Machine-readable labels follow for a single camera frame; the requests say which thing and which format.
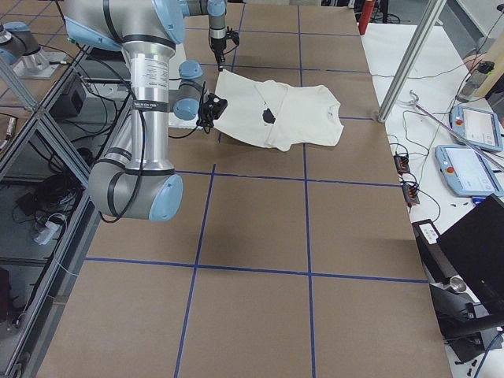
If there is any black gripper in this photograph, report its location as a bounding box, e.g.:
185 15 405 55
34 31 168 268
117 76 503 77
210 38 227 72
196 94 214 130

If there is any aluminium frame post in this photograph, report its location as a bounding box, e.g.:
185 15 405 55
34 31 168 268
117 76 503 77
377 0 447 124

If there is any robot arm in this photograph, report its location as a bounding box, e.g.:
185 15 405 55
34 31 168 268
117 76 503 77
65 1 201 223
181 0 228 72

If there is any red cylinder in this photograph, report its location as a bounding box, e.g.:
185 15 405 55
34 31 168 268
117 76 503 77
358 0 375 35

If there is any white camera post base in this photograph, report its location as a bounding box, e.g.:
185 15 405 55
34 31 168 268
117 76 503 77
169 44 212 128

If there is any cream long-sleeve Twinkle shirt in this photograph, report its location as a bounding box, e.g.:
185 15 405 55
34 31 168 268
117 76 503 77
215 70 343 152

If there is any far blue teach pendant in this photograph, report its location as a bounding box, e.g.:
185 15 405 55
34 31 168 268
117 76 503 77
450 104 503 153

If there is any blue teach pendant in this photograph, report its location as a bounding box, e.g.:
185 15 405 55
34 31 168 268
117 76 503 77
450 104 503 153
435 145 503 198

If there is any near blue teach pendant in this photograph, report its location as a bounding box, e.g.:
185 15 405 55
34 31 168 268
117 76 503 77
435 145 503 198

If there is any white reacher grabber stick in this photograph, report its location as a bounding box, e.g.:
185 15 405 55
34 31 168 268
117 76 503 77
401 90 504 174

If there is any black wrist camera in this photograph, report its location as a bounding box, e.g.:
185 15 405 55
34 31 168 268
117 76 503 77
226 27 240 46
206 93 228 120

